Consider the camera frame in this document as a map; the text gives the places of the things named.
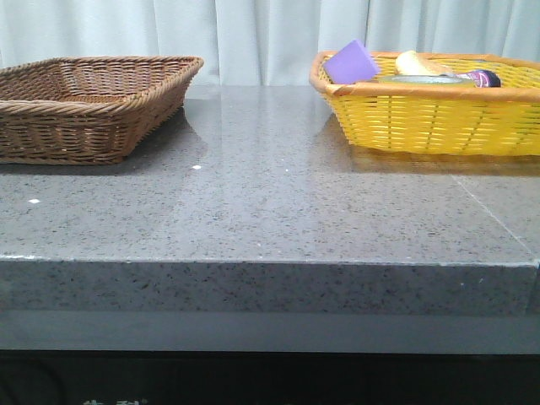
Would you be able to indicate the yellow packing tape roll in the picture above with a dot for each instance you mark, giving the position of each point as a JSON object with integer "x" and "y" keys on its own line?
{"x": 427, "y": 80}

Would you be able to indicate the purple sponge block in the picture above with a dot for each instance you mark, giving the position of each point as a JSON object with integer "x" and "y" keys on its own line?
{"x": 351, "y": 64}

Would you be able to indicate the white curtain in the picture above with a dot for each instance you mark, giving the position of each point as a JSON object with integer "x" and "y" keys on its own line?
{"x": 263, "y": 42}

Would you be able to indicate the cream yellow roll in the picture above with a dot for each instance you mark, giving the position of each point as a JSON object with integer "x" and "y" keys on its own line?
{"x": 412, "y": 63}

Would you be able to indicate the brown wicker basket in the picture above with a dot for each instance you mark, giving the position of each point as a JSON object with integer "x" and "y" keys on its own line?
{"x": 88, "y": 110}

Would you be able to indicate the black purple labelled bottle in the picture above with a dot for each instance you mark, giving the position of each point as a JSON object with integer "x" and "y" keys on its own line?
{"x": 482, "y": 78}

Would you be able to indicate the yellow woven basket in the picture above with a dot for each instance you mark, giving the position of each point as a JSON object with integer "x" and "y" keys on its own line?
{"x": 440, "y": 119}

